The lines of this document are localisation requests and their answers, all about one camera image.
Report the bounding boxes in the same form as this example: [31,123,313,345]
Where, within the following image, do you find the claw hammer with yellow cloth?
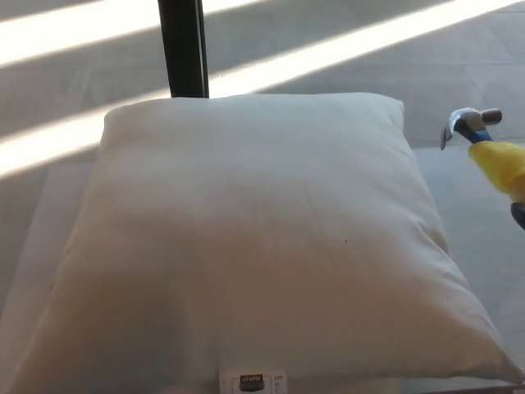
[440,108,525,206]

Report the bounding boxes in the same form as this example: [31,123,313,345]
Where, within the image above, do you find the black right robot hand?
[509,201,525,229]

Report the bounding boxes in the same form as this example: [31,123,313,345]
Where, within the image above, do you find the black vertical post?
[157,0,211,99]

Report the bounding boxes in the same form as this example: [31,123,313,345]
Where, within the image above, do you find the white square pillow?
[0,92,525,394]

